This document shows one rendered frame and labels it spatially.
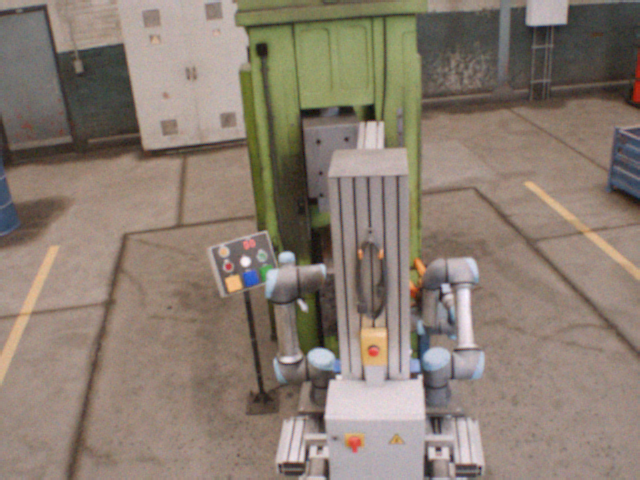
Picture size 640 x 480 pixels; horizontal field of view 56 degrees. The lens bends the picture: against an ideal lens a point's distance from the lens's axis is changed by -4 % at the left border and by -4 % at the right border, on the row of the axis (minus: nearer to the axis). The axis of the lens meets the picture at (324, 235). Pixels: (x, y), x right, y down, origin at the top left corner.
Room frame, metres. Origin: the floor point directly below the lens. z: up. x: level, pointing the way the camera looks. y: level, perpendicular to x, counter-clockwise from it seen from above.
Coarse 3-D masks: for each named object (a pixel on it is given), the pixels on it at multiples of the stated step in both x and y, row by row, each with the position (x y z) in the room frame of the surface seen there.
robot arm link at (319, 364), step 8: (312, 352) 2.21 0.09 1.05; (320, 352) 2.21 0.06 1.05; (328, 352) 2.21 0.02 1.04; (312, 360) 2.16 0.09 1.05; (320, 360) 2.16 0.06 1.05; (328, 360) 2.16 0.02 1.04; (312, 368) 2.14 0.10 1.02; (320, 368) 2.13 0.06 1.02; (328, 368) 2.14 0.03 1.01; (312, 376) 2.13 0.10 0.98; (320, 376) 2.13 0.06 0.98; (328, 376) 2.14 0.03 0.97; (320, 384) 2.14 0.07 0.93; (328, 384) 2.14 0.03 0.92
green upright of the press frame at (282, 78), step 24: (264, 24) 3.32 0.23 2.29; (288, 24) 3.32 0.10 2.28; (288, 48) 3.32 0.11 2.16; (288, 72) 3.32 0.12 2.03; (264, 96) 3.31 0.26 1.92; (288, 96) 3.32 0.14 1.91; (264, 120) 3.31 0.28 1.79; (288, 120) 3.32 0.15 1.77; (264, 144) 3.31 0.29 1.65; (288, 144) 3.31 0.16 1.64; (264, 168) 3.31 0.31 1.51; (288, 168) 3.31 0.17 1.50; (264, 192) 3.31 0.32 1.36; (288, 192) 3.31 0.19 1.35; (288, 216) 3.31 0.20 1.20; (288, 240) 3.31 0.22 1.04; (312, 264) 3.32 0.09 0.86; (312, 312) 3.32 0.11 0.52; (312, 336) 3.32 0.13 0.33
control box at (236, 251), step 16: (240, 240) 3.07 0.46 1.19; (256, 240) 3.10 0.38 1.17; (224, 256) 2.99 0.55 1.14; (240, 256) 3.02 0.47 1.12; (256, 256) 3.05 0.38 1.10; (272, 256) 3.07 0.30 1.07; (224, 272) 2.94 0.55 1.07; (240, 272) 2.97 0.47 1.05; (256, 272) 3.00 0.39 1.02; (224, 288) 2.89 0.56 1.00; (240, 288) 2.92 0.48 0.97
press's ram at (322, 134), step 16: (304, 112) 3.48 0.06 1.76; (352, 112) 3.41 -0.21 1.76; (304, 128) 3.18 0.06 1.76; (320, 128) 3.18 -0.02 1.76; (336, 128) 3.18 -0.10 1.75; (352, 128) 3.18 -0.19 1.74; (320, 144) 3.18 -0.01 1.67; (336, 144) 3.18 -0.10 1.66; (352, 144) 3.18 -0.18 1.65; (320, 160) 3.18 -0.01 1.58; (320, 176) 3.18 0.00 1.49; (320, 192) 3.18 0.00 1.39
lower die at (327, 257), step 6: (324, 228) 3.57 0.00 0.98; (330, 228) 3.54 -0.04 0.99; (324, 234) 3.48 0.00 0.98; (330, 234) 3.46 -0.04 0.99; (330, 240) 3.38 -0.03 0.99; (324, 246) 3.33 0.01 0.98; (330, 246) 3.30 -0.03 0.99; (324, 252) 3.25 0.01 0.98; (330, 252) 3.22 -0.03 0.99; (324, 258) 3.18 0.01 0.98; (330, 258) 3.18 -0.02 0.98; (324, 264) 3.18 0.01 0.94; (330, 264) 3.18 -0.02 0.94
